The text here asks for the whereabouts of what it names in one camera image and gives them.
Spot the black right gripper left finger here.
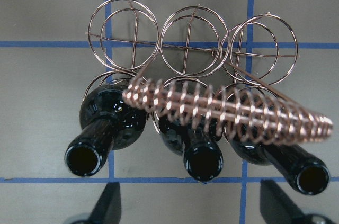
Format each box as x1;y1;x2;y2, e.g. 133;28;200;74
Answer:
88;182;121;224

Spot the copper wire bottle basket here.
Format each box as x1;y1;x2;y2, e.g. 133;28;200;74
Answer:
87;0;333;145

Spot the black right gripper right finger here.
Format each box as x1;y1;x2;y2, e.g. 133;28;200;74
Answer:
260;180;309;224

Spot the dark wine bottle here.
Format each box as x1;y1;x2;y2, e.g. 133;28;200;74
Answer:
158;115;224;183
224;130;330;195
65;80;149;177

